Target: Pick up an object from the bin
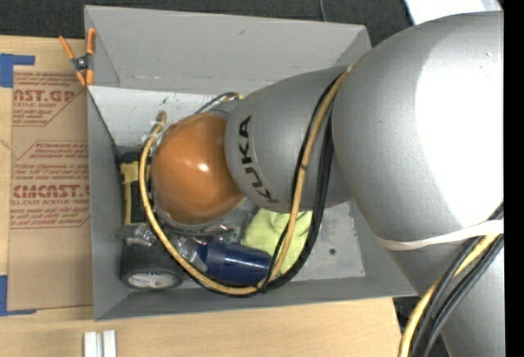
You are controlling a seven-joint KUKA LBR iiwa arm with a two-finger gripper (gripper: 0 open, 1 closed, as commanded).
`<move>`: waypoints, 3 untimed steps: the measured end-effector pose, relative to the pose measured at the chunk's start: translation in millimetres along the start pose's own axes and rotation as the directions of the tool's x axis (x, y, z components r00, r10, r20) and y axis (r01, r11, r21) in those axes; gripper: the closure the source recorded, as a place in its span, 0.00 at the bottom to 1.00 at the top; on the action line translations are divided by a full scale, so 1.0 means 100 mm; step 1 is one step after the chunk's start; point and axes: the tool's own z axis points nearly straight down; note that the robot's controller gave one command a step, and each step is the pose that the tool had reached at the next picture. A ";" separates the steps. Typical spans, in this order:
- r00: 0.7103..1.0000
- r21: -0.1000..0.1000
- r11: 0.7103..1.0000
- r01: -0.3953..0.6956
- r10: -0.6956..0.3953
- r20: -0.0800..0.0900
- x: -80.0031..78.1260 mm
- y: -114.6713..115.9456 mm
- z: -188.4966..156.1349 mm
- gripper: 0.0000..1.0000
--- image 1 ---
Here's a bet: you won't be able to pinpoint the dark blue cup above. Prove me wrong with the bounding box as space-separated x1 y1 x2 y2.
195 237 273 287

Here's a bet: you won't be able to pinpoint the yellow-green cloth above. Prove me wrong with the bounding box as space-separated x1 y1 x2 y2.
240 209 314 277

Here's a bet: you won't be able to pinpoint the black tape roll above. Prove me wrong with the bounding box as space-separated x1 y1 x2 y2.
118 241 184 292

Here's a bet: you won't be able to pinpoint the clear plastic thing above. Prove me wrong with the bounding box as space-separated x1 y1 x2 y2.
117 223 158 246

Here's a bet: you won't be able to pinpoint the yellow and black tool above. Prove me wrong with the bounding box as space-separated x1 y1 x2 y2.
116 147 153 226

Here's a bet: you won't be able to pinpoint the brown cardboard board, red print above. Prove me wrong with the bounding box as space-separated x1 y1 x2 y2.
0 34 95 313

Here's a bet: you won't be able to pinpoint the grey metal bin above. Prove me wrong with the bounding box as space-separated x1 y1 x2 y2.
84 5 419 322

